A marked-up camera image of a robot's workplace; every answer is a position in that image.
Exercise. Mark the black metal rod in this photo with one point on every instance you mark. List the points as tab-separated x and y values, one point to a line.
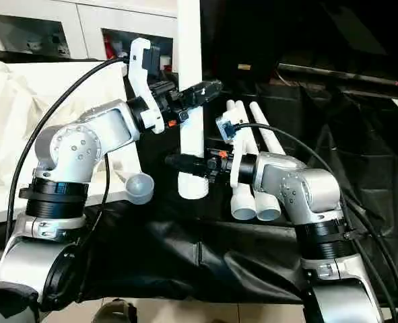
336	74

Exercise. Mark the white plastic table top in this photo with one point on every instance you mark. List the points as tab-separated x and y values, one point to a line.
17	101

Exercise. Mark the black left robot foot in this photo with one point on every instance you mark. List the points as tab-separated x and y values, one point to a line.
116	313

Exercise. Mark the small white jar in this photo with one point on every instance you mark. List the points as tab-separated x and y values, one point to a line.
121	48

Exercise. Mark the white glass-door cabinet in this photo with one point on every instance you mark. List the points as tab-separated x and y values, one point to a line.
84	20

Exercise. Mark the white plastic table leg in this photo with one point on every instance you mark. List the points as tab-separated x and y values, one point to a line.
269	134
247	117
190	50
244	205

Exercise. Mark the small tan label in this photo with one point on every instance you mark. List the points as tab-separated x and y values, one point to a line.
244	66

